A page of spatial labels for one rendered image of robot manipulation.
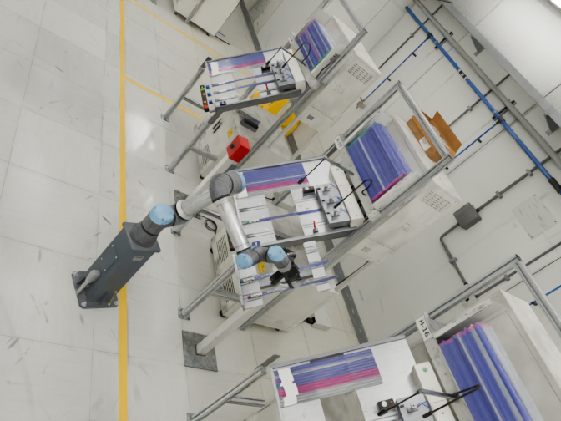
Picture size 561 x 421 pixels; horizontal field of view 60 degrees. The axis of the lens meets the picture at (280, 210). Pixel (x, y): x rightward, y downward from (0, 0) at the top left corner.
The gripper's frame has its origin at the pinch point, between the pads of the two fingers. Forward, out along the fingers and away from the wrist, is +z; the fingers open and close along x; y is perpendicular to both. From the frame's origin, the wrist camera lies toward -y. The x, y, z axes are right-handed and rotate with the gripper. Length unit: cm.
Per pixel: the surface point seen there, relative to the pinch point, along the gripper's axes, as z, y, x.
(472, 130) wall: 116, 173, 163
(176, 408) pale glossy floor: 31, -89, -29
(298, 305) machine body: 86, -16, 40
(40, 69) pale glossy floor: -64, -141, 234
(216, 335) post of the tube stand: 35, -61, 9
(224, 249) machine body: 54, -54, 88
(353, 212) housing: 18, 45, 47
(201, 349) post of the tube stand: 43, -75, 8
